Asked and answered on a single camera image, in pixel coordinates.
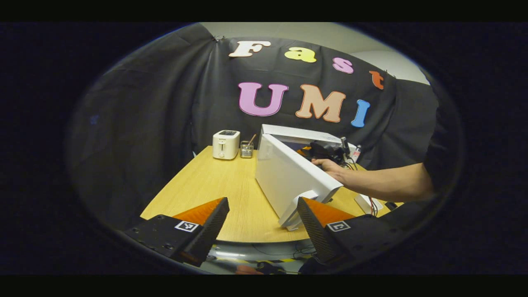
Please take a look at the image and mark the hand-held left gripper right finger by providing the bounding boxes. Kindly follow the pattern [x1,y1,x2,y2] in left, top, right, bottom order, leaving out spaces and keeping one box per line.
[297,197,405,265]

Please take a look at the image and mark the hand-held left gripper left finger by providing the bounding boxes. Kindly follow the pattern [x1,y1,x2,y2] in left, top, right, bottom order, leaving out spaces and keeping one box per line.
[124,197,230,267]

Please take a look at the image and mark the white microwave oven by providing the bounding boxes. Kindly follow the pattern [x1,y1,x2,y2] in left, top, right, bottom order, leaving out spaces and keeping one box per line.
[255,124,360,231]

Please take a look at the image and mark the white rectangular tray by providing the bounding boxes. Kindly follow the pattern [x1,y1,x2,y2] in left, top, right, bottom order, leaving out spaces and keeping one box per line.
[355,193,385,216]

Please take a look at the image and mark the white toaster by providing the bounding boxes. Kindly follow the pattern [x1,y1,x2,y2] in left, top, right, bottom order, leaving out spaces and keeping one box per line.
[212,130,241,160]

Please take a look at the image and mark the person's black shirt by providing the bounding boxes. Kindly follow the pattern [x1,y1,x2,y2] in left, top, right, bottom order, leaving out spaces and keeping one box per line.
[423,80,464,198]

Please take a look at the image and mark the black backdrop cloth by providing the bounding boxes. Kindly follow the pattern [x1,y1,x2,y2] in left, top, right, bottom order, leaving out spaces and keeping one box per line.
[68,23,444,231]

